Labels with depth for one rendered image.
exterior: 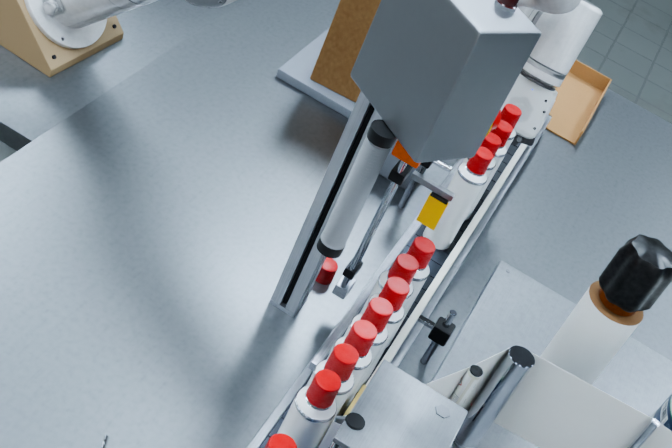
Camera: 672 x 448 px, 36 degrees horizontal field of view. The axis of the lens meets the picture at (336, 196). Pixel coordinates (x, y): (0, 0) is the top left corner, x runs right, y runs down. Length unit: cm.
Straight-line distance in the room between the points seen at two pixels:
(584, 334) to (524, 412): 16
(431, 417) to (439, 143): 31
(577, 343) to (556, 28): 60
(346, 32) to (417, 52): 83
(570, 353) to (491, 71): 57
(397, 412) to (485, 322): 59
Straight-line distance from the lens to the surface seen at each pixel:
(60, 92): 190
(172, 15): 218
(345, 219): 133
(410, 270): 139
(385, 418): 113
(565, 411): 147
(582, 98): 252
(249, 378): 152
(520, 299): 178
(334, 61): 206
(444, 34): 117
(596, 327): 155
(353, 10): 200
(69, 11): 191
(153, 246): 165
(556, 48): 189
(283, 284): 159
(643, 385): 179
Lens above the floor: 197
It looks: 38 degrees down
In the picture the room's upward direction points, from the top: 24 degrees clockwise
